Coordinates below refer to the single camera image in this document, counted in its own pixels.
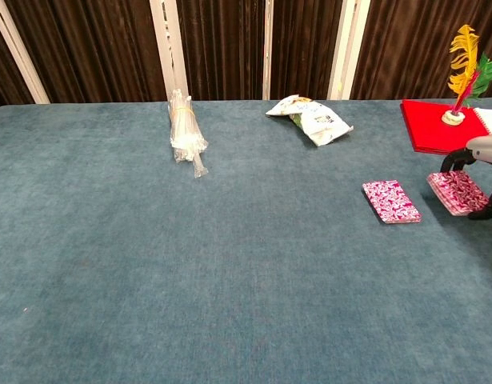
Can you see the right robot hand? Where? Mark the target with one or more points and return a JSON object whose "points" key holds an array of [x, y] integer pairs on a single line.
{"points": [[485, 150]]}

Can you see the pink patterned card stack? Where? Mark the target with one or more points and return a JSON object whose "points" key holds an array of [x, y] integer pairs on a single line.
{"points": [[389, 200], [457, 192]]}

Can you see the white round pen holder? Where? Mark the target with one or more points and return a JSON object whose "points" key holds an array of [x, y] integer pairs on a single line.
{"points": [[454, 118]]}

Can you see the red cover spiral notebook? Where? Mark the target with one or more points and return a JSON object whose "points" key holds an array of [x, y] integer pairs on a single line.
{"points": [[433, 128]]}

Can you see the red feather pen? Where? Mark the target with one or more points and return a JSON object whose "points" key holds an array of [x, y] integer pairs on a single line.
{"points": [[463, 94]]}

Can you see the green feather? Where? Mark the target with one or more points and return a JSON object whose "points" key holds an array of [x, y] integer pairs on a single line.
{"points": [[487, 70]]}

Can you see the yellow feather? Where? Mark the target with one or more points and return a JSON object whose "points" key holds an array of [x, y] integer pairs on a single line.
{"points": [[465, 52]]}

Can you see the dark brown curtain panel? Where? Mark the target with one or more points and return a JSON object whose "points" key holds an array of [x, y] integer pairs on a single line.
{"points": [[221, 48], [409, 48], [301, 48], [89, 48], [1, 72]]}

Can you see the white snack bag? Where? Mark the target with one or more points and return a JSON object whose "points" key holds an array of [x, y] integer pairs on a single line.
{"points": [[317, 122]]}

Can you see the clear wrapped straw bundle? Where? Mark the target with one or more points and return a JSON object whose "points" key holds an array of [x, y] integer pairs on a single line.
{"points": [[184, 132]]}

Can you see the blue felt table cloth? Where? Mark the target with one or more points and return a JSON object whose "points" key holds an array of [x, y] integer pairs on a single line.
{"points": [[189, 260]]}

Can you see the white partition post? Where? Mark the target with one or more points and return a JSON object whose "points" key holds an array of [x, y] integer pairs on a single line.
{"points": [[347, 48], [167, 40], [18, 52], [267, 48]]}

